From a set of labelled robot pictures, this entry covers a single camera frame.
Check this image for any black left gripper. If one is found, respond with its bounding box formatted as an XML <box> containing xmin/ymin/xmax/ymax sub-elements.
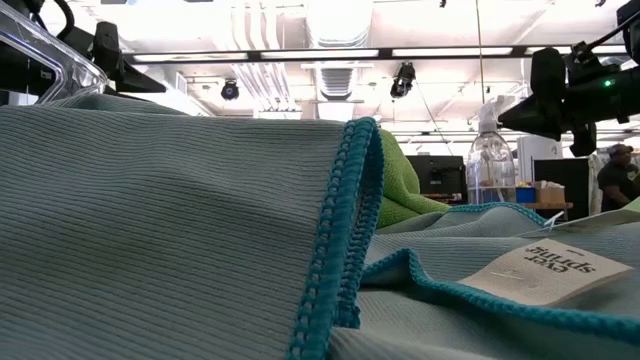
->
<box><xmin>0</xmin><ymin>20</ymin><xmax>167</xmax><ymax>96</ymax></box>

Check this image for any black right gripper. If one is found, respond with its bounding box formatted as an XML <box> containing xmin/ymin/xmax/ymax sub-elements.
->
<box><xmin>498</xmin><ymin>47</ymin><xmax>640</xmax><ymax>158</ymax></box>

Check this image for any light blue microfiber towel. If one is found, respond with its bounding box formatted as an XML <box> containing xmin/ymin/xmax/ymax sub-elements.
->
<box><xmin>375</xmin><ymin>202</ymin><xmax>549</xmax><ymax>236</ymax></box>
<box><xmin>327</xmin><ymin>219</ymin><xmax>640</xmax><ymax>360</ymax></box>
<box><xmin>0</xmin><ymin>93</ymin><xmax>385</xmax><ymax>360</ymax></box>

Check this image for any green microfiber towel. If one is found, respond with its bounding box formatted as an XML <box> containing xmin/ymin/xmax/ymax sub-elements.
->
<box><xmin>375</xmin><ymin>128</ymin><xmax>451</xmax><ymax>230</ymax></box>

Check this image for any pale paper towel label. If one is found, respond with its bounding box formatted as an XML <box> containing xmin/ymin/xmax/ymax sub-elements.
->
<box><xmin>519</xmin><ymin>197</ymin><xmax>640</xmax><ymax>237</ymax></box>

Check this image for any clear plastic basket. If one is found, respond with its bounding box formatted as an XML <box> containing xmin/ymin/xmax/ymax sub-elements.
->
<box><xmin>0</xmin><ymin>0</ymin><xmax>109</xmax><ymax>106</ymax></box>

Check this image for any white cylindrical appliance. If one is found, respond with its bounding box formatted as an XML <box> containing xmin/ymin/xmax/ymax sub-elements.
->
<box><xmin>516</xmin><ymin>134</ymin><xmax>564</xmax><ymax>184</ymax></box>

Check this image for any black cabinet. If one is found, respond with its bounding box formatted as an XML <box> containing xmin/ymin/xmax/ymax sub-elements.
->
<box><xmin>533</xmin><ymin>158</ymin><xmax>591</xmax><ymax>221</ymax></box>

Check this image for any cardboard box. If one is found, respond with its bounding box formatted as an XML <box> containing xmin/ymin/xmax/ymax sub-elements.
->
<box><xmin>533</xmin><ymin>180</ymin><xmax>566</xmax><ymax>204</ymax></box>

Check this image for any person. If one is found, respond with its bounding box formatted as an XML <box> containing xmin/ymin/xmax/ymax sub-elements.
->
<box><xmin>596</xmin><ymin>143</ymin><xmax>640</xmax><ymax>214</ymax></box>

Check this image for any wooden background table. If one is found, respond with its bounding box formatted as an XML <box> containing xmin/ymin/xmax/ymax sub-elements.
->
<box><xmin>519</xmin><ymin>201</ymin><xmax>575</xmax><ymax>211</ymax></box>

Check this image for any clear spray bottle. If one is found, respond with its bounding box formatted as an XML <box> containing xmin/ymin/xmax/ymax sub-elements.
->
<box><xmin>465</xmin><ymin>94</ymin><xmax>519</xmax><ymax>206</ymax></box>

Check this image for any black ceiling spotlight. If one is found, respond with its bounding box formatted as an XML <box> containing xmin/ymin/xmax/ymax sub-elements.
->
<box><xmin>389</xmin><ymin>61</ymin><xmax>417</xmax><ymax>100</ymax></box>
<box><xmin>220</xmin><ymin>78</ymin><xmax>240</xmax><ymax>102</ymax></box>

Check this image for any black computer monitor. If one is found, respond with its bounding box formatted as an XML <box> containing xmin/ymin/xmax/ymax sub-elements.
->
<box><xmin>405</xmin><ymin>154</ymin><xmax>467</xmax><ymax>197</ymax></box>

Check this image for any ever spring paper label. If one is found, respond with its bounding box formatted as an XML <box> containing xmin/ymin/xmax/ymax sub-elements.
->
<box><xmin>457</xmin><ymin>238</ymin><xmax>634</xmax><ymax>307</ymax></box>

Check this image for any black overhead light bar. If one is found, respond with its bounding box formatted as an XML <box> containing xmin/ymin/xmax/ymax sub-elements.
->
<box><xmin>122</xmin><ymin>43</ymin><xmax>631</xmax><ymax>64</ymax></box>

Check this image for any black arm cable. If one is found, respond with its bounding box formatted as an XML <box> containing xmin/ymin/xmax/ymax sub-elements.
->
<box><xmin>29</xmin><ymin>0</ymin><xmax>77</xmax><ymax>42</ymax></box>
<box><xmin>584</xmin><ymin>19</ymin><xmax>629</xmax><ymax>52</ymax></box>

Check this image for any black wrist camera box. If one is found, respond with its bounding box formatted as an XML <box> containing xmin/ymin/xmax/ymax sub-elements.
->
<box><xmin>563</xmin><ymin>40</ymin><xmax>606</xmax><ymax>84</ymax></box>

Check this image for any thin hanging cable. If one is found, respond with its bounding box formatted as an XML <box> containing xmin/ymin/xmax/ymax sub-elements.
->
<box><xmin>474</xmin><ymin>0</ymin><xmax>486</xmax><ymax>104</ymax></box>

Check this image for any silver ventilation duct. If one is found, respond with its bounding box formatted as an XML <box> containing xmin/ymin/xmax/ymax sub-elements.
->
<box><xmin>304</xmin><ymin>0</ymin><xmax>375</xmax><ymax>101</ymax></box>

